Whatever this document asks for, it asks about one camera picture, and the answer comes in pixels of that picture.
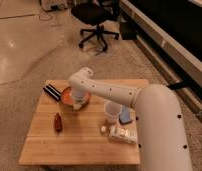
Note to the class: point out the orange ceramic bowl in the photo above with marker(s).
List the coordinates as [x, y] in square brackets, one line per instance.
[67, 99]

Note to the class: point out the black office chair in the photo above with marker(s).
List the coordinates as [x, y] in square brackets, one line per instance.
[95, 14]

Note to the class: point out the black box on floor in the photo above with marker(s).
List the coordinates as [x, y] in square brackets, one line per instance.
[128, 30]

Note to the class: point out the clear plastic cup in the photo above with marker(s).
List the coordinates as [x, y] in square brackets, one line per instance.
[112, 111]

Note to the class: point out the blue sponge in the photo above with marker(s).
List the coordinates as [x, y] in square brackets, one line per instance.
[124, 117]

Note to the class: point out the black striped box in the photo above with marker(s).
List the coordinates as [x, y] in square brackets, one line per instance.
[53, 92]

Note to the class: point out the wooden table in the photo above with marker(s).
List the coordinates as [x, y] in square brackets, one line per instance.
[79, 143]

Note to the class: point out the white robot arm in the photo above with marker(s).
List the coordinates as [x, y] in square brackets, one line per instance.
[162, 136]

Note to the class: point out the long white counter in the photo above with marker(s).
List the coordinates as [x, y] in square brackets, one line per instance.
[190, 87]

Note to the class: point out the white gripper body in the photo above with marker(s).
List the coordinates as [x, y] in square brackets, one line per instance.
[79, 98]

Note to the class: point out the grey device on floor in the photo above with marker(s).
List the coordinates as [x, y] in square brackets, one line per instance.
[50, 5]

